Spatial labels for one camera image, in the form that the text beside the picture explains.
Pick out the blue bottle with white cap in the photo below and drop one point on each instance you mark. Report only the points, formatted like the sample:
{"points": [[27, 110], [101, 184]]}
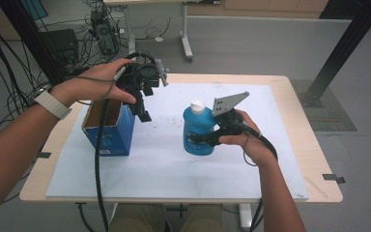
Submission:
{"points": [[196, 125]]}

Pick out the teal panel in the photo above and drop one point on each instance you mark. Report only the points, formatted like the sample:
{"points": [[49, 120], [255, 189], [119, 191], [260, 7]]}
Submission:
{"points": [[34, 8]]}

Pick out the wooden cabinet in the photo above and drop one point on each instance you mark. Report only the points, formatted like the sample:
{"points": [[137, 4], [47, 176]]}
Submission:
{"points": [[270, 8]]}

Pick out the black case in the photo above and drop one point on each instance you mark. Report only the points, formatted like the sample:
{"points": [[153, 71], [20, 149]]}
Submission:
{"points": [[61, 45]]}

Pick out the wristwatch with beige band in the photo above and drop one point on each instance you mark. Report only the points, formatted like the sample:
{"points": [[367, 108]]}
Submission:
{"points": [[53, 104]]}

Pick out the computer tower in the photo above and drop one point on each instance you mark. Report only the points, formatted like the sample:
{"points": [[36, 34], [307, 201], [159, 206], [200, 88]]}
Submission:
{"points": [[104, 32]]}

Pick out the person's left hand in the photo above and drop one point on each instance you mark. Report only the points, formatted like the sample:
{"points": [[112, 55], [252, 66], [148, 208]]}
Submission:
{"points": [[90, 85]]}

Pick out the black metal post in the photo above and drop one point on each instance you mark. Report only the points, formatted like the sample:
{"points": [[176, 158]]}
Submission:
{"points": [[29, 38], [344, 45]]}

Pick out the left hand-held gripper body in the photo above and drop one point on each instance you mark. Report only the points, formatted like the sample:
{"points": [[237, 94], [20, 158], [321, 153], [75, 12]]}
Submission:
{"points": [[143, 75]]}

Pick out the person's khaki pants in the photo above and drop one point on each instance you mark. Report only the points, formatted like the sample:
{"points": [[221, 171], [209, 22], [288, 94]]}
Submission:
{"points": [[135, 219]]}

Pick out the blue cardboard box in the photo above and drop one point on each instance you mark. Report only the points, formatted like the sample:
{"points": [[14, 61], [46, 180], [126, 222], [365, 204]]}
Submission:
{"points": [[119, 138]]}

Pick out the person's right hand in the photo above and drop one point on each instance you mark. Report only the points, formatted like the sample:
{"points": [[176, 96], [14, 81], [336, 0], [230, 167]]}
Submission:
{"points": [[254, 145]]}

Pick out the white desk with metal legs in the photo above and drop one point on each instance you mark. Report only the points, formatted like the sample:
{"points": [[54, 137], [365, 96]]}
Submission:
{"points": [[185, 32]]}

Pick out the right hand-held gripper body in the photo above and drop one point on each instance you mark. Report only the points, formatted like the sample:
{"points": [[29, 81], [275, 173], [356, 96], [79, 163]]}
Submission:
{"points": [[227, 103]]}

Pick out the wooden table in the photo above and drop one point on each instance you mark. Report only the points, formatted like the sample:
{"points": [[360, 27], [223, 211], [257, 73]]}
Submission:
{"points": [[302, 106]]}

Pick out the white foam board mat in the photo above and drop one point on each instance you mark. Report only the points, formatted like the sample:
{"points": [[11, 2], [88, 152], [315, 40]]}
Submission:
{"points": [[161, 174]]}

